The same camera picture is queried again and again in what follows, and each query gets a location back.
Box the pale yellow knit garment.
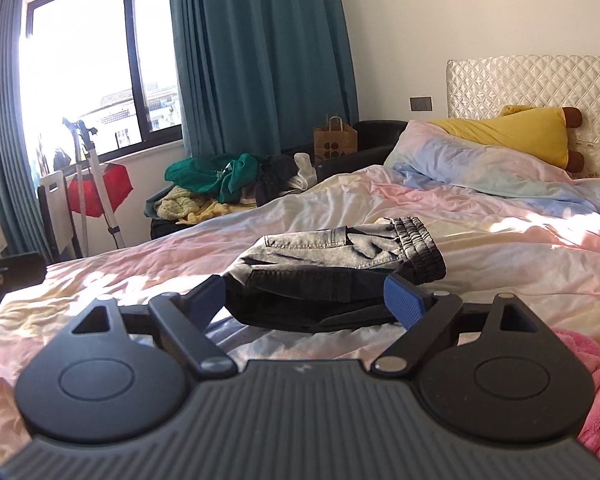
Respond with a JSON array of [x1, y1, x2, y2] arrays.
[[155, 185, 230, 226]]

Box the yellow plush pillow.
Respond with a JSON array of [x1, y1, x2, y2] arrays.
[[431, 105, 585, 174]]

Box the grey wall outlet plate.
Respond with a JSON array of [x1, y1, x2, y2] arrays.
[[410, 96, 434, 113]]

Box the black framed window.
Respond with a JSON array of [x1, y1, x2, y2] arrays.
[[21, 0, 182, 160]]

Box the pastel tie-dye bed sheet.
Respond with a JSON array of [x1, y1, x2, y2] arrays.
[[0, 166, 600, 463]]

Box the red fabric bag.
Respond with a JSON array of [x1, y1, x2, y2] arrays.
[[66, 161, 134, 219]]

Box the brown paper bag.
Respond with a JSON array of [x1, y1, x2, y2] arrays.
[[313, 115, 358, 164]]

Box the teal curtain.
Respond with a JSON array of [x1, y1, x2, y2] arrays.
[[170, 0, 358, 157], [0, 0, 50, 260]]

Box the black denim pants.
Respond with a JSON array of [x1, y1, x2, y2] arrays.
[[223, 217, 446, 334]]

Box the silver garment steamer stand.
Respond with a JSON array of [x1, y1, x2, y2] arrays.
[[61, 117, 128, 258]]

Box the black clothes pile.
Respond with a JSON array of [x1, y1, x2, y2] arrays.
[[253, 154, 298, 206]]

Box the black leather armchair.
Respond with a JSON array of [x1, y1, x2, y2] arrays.
[[315, 119, 407, 182]]

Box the green sweatshirt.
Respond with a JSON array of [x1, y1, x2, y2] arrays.
[[164, 153, 263, 204]]

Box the white quilted headboard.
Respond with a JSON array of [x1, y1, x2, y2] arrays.
[[445, 54, 600, 178]]

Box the white garment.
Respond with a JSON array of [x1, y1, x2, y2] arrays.
[[287, 153, 317, 192]]

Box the left teal curtain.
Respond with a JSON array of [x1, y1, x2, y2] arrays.
[[0, 0, 50, 260]]

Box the right teal curtain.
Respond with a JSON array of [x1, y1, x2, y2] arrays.
[[170, 0, 358, 157]]

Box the pastel pillow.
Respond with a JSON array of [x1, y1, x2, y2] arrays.
[[385, 120, 600, 218]]

